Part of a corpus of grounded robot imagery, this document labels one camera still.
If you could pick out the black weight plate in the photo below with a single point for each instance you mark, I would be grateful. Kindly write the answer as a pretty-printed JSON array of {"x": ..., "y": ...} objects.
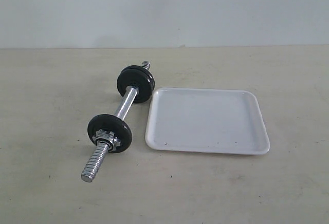
[{"x": 144, "y": 76}]

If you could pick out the black weight plate tray end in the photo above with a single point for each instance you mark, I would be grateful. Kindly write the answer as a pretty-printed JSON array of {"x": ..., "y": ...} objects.
[{"x": 135, "y": 85}]

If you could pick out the chrome star collar nut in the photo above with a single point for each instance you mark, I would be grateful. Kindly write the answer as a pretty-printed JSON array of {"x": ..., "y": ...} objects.
[{"x": 108, "y": 138}]

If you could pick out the chrome threaded dumbbell bar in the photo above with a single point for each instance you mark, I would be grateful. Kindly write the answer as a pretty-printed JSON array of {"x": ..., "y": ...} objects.
[{"x": 135, "y": 84}]

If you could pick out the white rectangular plastic tray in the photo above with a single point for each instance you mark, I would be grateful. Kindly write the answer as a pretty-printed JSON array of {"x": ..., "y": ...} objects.
[{"x": 206, "y": 121}]

